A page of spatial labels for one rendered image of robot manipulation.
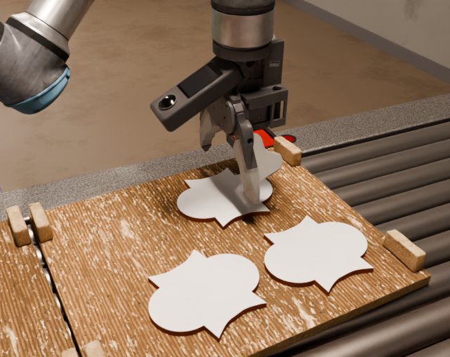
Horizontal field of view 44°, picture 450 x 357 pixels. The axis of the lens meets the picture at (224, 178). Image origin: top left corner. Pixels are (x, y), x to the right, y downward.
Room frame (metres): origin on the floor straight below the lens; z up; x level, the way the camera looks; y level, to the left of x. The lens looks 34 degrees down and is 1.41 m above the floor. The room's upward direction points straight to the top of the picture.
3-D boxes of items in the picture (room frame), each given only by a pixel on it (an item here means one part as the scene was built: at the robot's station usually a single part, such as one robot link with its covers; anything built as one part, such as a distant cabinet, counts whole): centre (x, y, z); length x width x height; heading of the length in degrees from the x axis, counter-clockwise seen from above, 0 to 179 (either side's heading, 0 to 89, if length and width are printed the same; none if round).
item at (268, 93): (0.66, -0.03, 1.11); 0.09 x 0.08 x 0.12; 118
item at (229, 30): (0.66, -0.02, 1.19); 0.08 x 0.08 x 0.05
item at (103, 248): (0.56, 0.01, 0.93); 0.41 x 0.35 x 0.02; 118
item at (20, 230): (0.58, 0.27, 0.95); 0.06 x 0.02 x 0.03; 29
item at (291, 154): (0.77, -0.10, 0.95); 0.06 x 0.02 x 0.03; 28
